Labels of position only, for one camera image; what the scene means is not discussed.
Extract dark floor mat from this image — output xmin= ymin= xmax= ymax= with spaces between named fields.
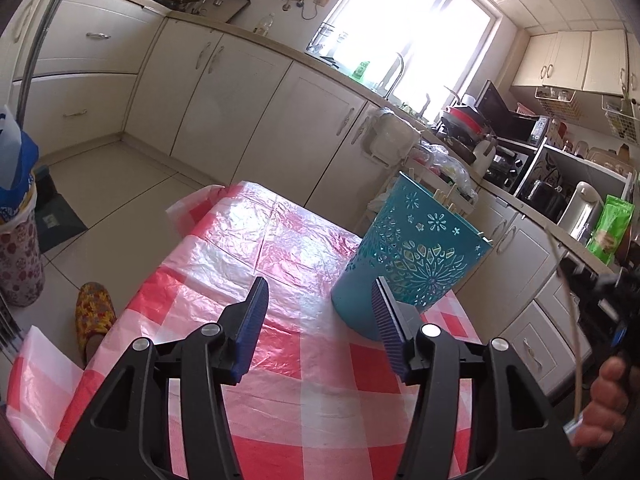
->
xmin=35 ymin=165 xmax=88 ymax=256

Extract cream drawer cabinet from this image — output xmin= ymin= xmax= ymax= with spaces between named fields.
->
xmin=12 ymin=0 xmax=166 ymax=156

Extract red white checked tablecloth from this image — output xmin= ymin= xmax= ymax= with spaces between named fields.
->
xmin=6 ymin=180 xmax=476 ymax=480

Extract white wire basket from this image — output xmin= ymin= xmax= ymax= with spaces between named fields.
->
xmin=602 ymin=95 xmax=640 ymax=141
xmin=534 ymin=86 xmax=583 ymax=121

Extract black toaster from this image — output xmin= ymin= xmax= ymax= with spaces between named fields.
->
xmin=522 ymin=179 xmax=566 ymax=221

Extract cream base cabinet run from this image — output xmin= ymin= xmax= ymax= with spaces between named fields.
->
xmin=120 ymin=15 xmax=386 ymax=211

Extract green snack packet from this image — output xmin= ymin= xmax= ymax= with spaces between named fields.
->
xmin=586 ymin=195 xmax=635 ymax=266

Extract yellow floral slipper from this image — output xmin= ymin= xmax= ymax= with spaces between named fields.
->
xmin=75 ymin=282 xmax=117 ymax=366

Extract dark cutting board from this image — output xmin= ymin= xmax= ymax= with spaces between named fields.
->
xmin=197 ymin=0 xmax=251 ymax=23

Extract cream wall cabinets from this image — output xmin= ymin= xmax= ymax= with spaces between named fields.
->
xmin=510 ymin=30 xmax=631 ymax=96

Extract blue perforated plastic basket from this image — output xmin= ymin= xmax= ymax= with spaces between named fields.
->
xmin=330 ymin=170 xmax=495 ymax=341

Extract clear plastic bag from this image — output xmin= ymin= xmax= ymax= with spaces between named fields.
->
xmin=420 ymin=142 xmax=473 ymax=196

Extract floral waste bin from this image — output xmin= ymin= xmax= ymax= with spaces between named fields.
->
xmin=0 ymin=180 xmax=47 ymax=308

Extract cream side cabinet run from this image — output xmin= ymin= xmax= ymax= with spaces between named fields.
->
xmin=465 ymin=185 xmax=601 ymax=401

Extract white plastic jug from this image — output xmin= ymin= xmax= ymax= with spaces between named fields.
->
xmin=470 ymin=137 xmax=498 ymax=178

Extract kitchen window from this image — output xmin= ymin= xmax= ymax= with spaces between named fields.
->
xmin=312 ymin=0 xmax=501 ymax=106

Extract red cooking pot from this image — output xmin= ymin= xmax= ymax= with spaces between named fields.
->
xmin=442 ymin=105 xmax=493 ymax=136

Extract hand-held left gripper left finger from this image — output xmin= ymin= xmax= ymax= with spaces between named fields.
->
xmin=54 ymin=276 xmax=270 ymax=480

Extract chrome chair frame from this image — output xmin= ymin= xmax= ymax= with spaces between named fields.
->
xmin=15 ymin=0 xmax=88 ymax=123

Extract white electric thermos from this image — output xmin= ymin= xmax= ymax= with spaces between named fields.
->
xmin=557 ymin=181 xmax=605 ymax=241

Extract black microwave oven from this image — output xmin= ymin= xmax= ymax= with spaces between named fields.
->
xmin=477 ymin=80 xmax=551 ymax=146

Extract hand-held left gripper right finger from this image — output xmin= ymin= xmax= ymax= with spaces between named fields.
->
xmin=371 ymin=276 xmax=584 ymax=480

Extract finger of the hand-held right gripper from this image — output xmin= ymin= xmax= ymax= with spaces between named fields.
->
xmin=559 ymin=256 xmax=610 ymax=292

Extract white hanging bin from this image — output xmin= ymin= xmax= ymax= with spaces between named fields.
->
xmin=365 ymin=107 xmax=421 ymax=166

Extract person's right hand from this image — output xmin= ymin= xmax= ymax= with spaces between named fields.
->
xmin=572 ymin=357 xmax=632 ymax=449

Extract steel sink faucet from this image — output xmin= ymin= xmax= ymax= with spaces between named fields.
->
xmin=382 ymin=51 xmax=406 ymax=101

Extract blue plastic bag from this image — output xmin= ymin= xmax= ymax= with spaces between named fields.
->
xmin=0 ymin=105 xmax=41 ymax=226

